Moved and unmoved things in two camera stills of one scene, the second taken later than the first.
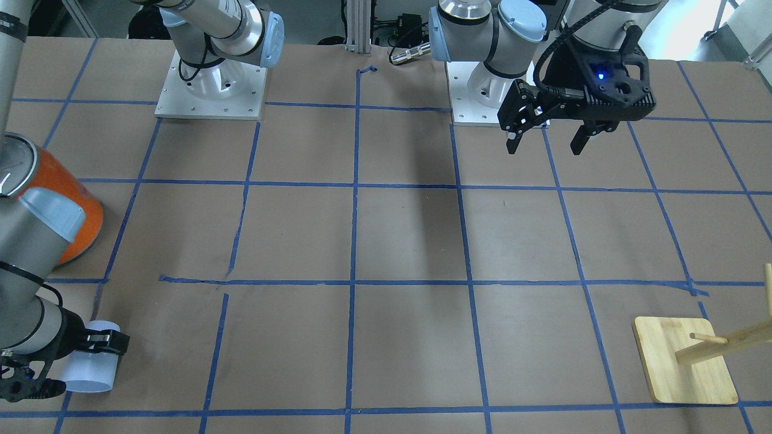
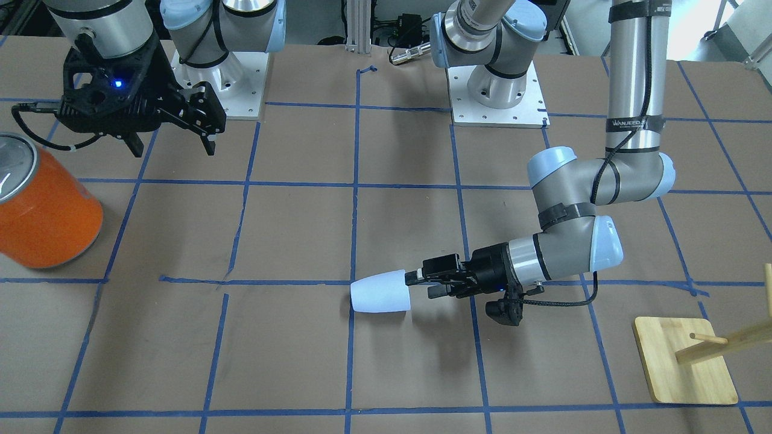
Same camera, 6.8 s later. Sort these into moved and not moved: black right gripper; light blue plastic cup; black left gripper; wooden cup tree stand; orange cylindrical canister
Moved: black right gripper; light blue plastic cup; black left gripper
Not moved: orange cylindrical canister; wooden cup tree stand
